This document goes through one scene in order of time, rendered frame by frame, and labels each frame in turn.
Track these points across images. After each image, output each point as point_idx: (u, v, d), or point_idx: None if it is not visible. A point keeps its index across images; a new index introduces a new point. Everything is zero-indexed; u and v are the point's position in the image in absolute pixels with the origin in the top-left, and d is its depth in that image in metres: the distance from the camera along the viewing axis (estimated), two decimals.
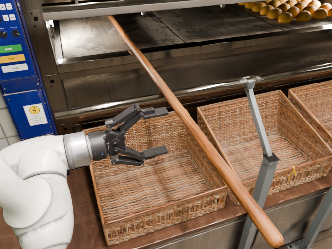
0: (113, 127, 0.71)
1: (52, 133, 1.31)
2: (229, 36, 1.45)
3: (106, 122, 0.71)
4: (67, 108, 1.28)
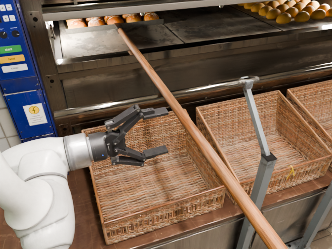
0: (113, 128, 0.71)
1: (52, 133, 1.32)
2: (228, 37, 1.46)
3: (106, 123, 0.71)
4: (67, 108, 1.29)
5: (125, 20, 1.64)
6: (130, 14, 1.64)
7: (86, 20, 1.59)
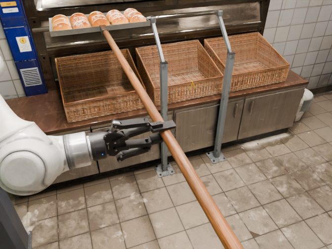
0: (118, 129, 0.72)
1: (35, 59, 2.02)
2: None
3: (114, 121, 0.71)
4: (45, 41, 1.98)
5: (112, 21, 1.63)
6: (117, 16, 1.62)
7: (71, 22, 1.57)
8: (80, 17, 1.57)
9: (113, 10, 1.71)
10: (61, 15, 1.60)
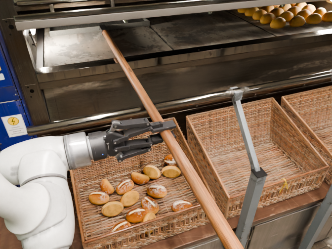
0: (118, 129, 0.72)
1: None
2: (219, 43, 1.40)
3: (114, 121, 0.71)
4: (49, 118, 1.23)
5: (148, 194, 1.35)
6: (155, 191, 1.33)
7: (117, 190, 1.35)
8: (126, 182, 1.36)
9: (152, 199, 1.28)
10: (122, 225, 1.17)
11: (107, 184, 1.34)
